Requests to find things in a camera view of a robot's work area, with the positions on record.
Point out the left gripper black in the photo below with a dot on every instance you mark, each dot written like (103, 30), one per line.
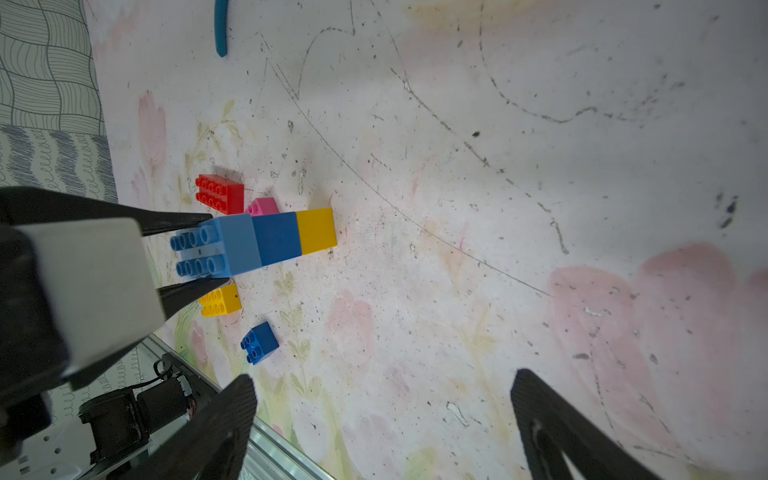
(33, 352)

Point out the red lego brick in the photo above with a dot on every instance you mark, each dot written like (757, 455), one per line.
(220, 194)

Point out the teal handled pliers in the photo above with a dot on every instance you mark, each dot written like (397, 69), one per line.
(221, 27)

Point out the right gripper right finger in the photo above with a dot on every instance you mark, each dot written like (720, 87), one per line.
(556, 436)

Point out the dark blue small lego brick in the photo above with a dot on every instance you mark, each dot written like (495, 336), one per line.
(277, 237)

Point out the yellow small lego brick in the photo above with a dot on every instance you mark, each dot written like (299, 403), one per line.
(316, 230)

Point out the light blue lego brick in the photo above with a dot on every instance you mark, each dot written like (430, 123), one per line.
(222, 247)

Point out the pink lego brick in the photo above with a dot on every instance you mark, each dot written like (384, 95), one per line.
(262, 207)

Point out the floral pink table mat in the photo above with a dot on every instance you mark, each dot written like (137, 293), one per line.
(574, 187)

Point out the yellow long lego brick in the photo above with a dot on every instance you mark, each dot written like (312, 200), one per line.
(221, 301)

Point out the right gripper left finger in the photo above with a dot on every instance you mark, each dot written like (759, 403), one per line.
(210, 446)

